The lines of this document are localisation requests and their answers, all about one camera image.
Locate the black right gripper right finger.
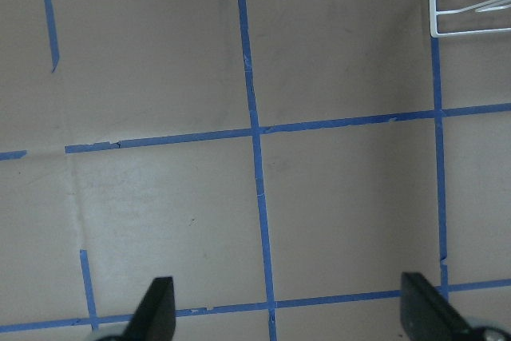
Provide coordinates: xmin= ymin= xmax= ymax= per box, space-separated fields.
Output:
xmin=400 ymin=272 xmax=489 ymax=341

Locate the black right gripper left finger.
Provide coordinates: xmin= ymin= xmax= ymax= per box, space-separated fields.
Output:
xmin=120 ymin=276 xmax=176 ymax=341

